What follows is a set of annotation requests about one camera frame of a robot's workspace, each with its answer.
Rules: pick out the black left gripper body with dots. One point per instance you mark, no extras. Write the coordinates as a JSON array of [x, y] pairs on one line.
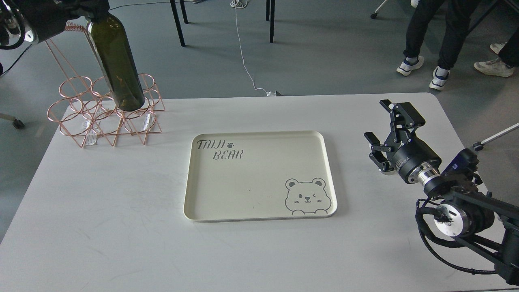
[[48, 18]]

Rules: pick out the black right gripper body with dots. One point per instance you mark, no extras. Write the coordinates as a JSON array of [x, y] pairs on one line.
[[411, 155]]

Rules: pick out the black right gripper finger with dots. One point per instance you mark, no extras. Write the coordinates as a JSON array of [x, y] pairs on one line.
[[377, 150], [404, 120]]

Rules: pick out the dark green wine bottle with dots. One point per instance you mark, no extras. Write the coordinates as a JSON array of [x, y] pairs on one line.
[[109, 39]]

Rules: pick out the steel double jigger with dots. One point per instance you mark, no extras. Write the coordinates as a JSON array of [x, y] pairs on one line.
[[387, 172]]

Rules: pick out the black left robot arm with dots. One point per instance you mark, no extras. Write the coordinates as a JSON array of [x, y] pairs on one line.
[[14, 29]]

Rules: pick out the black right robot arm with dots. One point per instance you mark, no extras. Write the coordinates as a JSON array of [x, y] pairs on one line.
[[455, 214]]

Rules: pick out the office chair caster right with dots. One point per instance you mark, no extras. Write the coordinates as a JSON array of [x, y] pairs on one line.
[[479, 145]]

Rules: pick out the office chair caster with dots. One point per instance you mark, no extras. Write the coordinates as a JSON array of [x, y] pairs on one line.
[[479, 145], [18, 124]]

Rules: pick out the white chair base leg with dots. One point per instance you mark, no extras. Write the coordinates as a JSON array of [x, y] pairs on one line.
[[375, 13]]

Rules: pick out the office chair caster left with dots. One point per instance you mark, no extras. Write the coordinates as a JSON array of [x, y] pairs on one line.
[[18, 124]]

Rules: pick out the cream bear serving tray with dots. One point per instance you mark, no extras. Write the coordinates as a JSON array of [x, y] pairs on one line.
[[258, 176]]

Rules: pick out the black table legs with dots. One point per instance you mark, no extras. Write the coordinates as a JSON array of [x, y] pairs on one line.
[[235, 4]]

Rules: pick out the copper wire wine rack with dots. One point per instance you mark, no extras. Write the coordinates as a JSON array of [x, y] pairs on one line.
[[86, 111]]

